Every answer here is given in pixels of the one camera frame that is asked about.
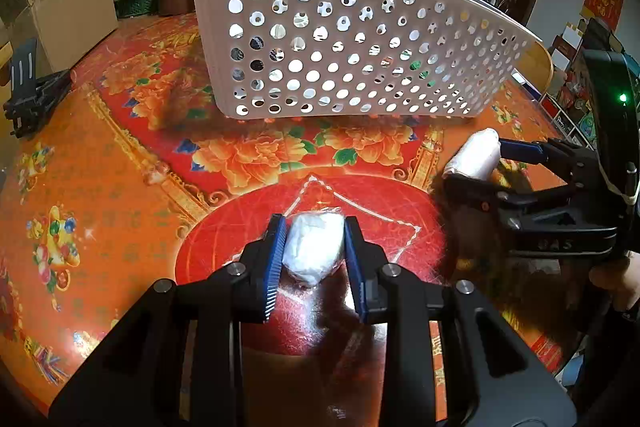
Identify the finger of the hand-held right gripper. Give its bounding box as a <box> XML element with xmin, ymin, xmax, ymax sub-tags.
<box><xmin>499</xmin><ymin>138</ymin><xmax>601</xmax><ymax>193</ymax></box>
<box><xmin>437</xmin><ymin>174</ymin><xmax>583</xmax><ymax>228</ymax></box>

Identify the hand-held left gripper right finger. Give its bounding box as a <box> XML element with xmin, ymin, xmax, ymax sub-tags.
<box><xmin>344</xmin><ymin>215</ymin><xmax>578</xmax><ymax>427</ymax></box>

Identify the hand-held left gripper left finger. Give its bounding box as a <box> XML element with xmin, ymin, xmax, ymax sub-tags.
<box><xmin>47</xmin><ymin>213</ymin><xmax>288</xmax><ymax>427</ymax></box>

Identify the white cloth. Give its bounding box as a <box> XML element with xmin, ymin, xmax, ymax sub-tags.
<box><xmin>444</xmin><ymin>128</ymin><xmax>502</xmax><ymax>182</ymax></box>

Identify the small white bundle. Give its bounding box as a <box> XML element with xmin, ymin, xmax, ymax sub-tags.
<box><xmin>281</xmin><ymin>207</ymin><xmax>347</xmax><ymax>290</ymax></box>

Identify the white perforated plastic basket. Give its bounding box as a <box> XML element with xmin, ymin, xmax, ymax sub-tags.
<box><xmin>170</xmin><ymin>0</ymin><xmax>543</xmax><ymax>120</ymax></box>

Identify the person's right hand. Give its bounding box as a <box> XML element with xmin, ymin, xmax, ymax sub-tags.
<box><xmin>589</xmin><ymin>249</ymin><xmax>640</xmax><ymax>323</ymax></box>

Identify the wooden chair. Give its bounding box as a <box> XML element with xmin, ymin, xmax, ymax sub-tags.
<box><xmin>515</xmin><ymin>42</ymin><xmax>553</xmax><ymax>95</ymax></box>

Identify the shelf of assorted boxes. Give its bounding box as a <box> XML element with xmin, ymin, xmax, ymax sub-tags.
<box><xmin>537</xmin><ymin>20</ymin><xmax>601</xmax><ymax>148</ymax></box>

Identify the green plastic crate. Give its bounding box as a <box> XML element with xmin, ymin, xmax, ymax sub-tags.
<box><xmin>116</xmin><ymin>0</ymin><xmax>158</xmax><ymax>19</ymax></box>

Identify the black folding clamp stand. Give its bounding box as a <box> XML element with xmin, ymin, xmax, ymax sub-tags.
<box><xmin>2</xmin><ymin>38</ymin><xmax>73</xmax><ymax>139</ymax></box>

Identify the large open cardboard box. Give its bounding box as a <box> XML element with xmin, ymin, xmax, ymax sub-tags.
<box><xmin>0</xmin><ymin>0</ymin><xmax>119</xmax><ymax>75</ymax></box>

